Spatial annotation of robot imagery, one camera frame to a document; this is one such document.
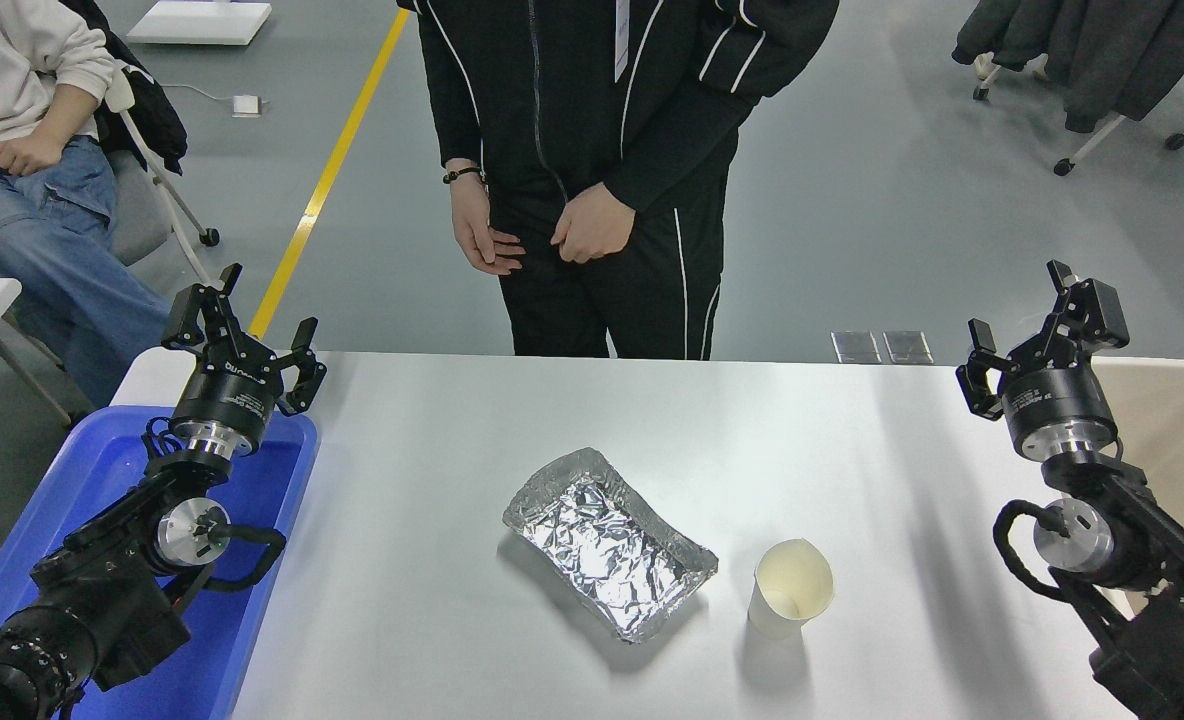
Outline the large pale bin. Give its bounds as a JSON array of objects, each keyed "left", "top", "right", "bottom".
[{"left": 1090, "top": 355, "right": 1184, "bottom": 621}]

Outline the standing person's left hand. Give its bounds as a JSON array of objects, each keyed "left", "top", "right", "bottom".
[{"left": 550, "top": 182, "right": 638, "bottom": 266}]

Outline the standing person's right hand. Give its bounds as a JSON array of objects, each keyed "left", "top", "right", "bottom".
[{"left": 450, "top": 175, "right": 528, "bottom": 277}]

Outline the grey wheeled chair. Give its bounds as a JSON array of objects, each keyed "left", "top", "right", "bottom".
[{"left": 92, "top": 60, "right": 223, "bottom": 286}]

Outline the standing person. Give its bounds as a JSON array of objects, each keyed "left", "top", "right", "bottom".
[{"left": 397, "top": 0, "right": 841, "bottom": 361}]

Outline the seated person's hand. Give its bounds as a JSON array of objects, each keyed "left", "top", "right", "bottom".
[{"left": 0, "top": 132, "right": 68, "bottom": 178}]

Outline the white wheeled chair frame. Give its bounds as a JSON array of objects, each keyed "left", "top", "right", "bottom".
[{"left": 970, "top": 50, "right": 1184, "bottom": 179}]

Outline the cream paper cup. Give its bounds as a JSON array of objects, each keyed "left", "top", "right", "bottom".
[{"left": 747, "top": 538, "right": 836, "bottom": 641}]

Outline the blue plastic tray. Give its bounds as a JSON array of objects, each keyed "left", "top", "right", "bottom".
[{"left": 0, "top": 404, "right": 319, "bottom": 720}]

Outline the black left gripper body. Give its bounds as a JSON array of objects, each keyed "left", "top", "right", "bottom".
[{"left": 170, "top": 358, "right": 283, "bottom": 443}]

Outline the seated person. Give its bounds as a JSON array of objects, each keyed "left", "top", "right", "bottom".
[{"left": 0, "top": 0, "right": 173, "bottom": 409}]

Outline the yellow floor tape line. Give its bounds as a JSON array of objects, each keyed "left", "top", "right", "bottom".
[{"left": 249, "top": 8, "right": 411, "bottom": 339}]

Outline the black jacket on chair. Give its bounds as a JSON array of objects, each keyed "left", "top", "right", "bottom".
[{"left": 62, "top": 0, "right": 189, "bottom": 176}]

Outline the dark grey coat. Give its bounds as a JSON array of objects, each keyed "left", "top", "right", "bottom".
[{"left": 952, "top": 0, "right": 1184, "bottom": 135}]

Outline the white flat board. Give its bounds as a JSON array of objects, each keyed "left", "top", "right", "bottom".
[{"left": 126, "top": 0, "right": 273, "bottom": 47}]

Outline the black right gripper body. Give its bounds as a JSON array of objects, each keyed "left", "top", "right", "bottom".
[{"left": 1000, "top": 362, "right": 1119, "bottom": 443}]

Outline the crumpled silver foil tray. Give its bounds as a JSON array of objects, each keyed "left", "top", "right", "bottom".
[{"left": 502, "top": 447, "right": 720, "bottom": 644}]

